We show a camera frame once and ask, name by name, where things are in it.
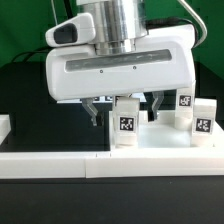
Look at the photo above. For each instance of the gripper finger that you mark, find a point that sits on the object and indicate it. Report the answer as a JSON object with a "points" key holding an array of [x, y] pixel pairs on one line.
{"points": [[156, 100], [96, 116]]}

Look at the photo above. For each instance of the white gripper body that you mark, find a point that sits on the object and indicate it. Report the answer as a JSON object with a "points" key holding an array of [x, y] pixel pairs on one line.
{"points": [[162, 60]]}

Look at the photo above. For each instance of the white square table top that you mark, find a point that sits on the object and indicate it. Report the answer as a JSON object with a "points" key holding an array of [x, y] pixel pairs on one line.
{"points": [[160, 139]]}

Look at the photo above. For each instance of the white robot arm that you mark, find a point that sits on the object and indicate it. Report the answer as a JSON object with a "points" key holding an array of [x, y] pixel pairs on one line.
{"points": [[110, 48]]}

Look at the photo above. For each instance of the white marker sheet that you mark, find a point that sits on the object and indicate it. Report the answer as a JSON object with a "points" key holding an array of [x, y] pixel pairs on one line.
{"points": [[103, 99]]}

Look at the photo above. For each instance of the white U-shaped obstacle fence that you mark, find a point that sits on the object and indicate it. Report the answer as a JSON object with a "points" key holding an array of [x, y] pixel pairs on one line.
{"points": [[99, 164]]}

